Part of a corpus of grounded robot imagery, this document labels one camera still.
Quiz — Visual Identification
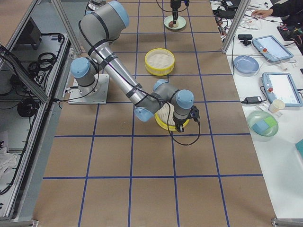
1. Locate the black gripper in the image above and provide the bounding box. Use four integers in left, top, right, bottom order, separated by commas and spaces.
172, 14, 178, 24
175, 122, 184, 132

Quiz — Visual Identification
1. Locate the yellow rimmed steamer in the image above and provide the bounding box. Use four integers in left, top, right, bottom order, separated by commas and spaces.
154, 103, 177, 131
144, 48, 175, 76

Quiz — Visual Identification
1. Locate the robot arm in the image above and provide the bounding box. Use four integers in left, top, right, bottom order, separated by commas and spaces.
78, 0, 199, 132
170, 0, 181, 25

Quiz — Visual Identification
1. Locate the person hand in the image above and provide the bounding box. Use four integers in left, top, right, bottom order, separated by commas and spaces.
251, 9, 273, 18

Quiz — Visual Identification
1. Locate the light green bowl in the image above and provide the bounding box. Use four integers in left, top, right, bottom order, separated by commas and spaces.
163, 16, 186, 30

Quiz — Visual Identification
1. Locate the black webcam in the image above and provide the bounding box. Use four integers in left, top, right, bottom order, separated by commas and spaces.
238, 34, 253, 46

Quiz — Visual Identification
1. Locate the black power adapter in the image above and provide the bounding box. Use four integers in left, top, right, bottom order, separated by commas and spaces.
241, 96, 266, 105

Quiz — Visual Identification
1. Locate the clear green bowl with sponges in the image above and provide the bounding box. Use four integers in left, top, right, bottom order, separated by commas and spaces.
247, 110, 279, 142

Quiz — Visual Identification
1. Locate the light blue plate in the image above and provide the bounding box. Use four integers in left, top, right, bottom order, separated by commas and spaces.
234, 55, 259, 76

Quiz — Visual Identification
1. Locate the paper cup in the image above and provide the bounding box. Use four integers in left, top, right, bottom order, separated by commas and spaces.
268, 99, 285, 113

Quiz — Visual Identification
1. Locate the teach pendant far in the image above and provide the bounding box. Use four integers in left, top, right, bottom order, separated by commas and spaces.
252, 35, 294, 62

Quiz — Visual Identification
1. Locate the teach pendant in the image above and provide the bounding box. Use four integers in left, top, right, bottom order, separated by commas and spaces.
252, 35, 294, 62
261, 72, 303, 107

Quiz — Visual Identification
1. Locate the teach pendant near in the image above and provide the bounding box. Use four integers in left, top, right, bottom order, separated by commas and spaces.
261, 72, 303, 107

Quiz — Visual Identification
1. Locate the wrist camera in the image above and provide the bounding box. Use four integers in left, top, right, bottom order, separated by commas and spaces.
190, 105, 200, 122

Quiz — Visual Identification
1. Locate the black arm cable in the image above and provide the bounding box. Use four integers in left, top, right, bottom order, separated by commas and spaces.
156, 0, 190, 12
78, 18, 202, 146

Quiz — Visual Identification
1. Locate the aluminium frame post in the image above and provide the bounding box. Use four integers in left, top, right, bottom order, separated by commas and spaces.
221, 0, 251, 53

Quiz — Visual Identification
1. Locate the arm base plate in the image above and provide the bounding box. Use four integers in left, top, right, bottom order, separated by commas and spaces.
68, 74, 110, 105

